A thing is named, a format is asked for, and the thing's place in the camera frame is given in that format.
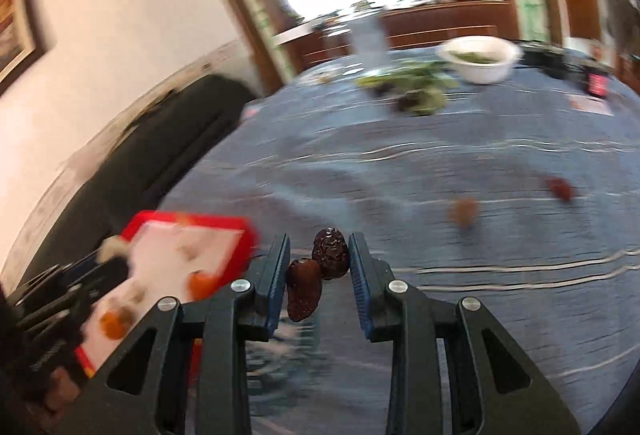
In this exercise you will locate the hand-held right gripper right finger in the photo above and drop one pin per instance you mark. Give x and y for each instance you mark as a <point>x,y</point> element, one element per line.
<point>359,285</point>

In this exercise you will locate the wooden cabinet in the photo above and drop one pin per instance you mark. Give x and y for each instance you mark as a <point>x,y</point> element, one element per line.
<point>440,22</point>

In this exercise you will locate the small orange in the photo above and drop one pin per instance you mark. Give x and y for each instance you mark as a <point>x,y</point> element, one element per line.
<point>117,322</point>

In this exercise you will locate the framed wall picture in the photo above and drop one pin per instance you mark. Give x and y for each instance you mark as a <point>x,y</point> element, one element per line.
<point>15,30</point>

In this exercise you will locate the dark purple fruit cluster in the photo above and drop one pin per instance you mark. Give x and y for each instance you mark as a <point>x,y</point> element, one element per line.
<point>404,103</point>

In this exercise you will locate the small red box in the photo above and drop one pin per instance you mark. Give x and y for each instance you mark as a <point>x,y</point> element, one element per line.
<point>597,82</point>

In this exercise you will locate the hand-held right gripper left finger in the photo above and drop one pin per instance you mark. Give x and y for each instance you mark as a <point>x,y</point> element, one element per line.
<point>277,285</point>

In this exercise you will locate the red and white card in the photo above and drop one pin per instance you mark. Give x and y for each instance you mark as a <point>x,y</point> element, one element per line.
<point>590,104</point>

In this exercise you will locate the smooth red date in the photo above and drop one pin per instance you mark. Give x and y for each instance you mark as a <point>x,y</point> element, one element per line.
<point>302,291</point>
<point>560,189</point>

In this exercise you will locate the green vegetable scraps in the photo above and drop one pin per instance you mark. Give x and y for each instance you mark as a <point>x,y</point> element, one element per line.
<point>415,85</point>

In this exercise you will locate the dark sofa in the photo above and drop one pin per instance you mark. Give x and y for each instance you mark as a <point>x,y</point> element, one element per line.
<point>150,150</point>

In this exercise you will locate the black gadget pile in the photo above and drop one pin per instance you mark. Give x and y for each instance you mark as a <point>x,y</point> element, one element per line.
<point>547,57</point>

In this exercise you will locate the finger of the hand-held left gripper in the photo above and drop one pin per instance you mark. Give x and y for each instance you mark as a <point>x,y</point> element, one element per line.
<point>55,280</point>
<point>95,285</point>

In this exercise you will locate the blue plaid tablecloth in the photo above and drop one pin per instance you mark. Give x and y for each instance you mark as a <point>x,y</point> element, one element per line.
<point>450,155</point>

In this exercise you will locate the person's left hand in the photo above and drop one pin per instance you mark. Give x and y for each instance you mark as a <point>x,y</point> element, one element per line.
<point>60,387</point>

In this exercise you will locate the clear glass pitcher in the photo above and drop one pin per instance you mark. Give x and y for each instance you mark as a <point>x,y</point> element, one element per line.
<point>370,35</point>

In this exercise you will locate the red tray with white inside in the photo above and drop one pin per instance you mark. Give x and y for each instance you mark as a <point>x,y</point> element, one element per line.
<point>210,235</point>

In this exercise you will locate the wrinkled dark red date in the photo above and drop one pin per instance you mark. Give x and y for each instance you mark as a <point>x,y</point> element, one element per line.
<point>330,254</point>

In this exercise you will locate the white bowl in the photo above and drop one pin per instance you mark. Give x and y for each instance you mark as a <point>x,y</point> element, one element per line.
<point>482,60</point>

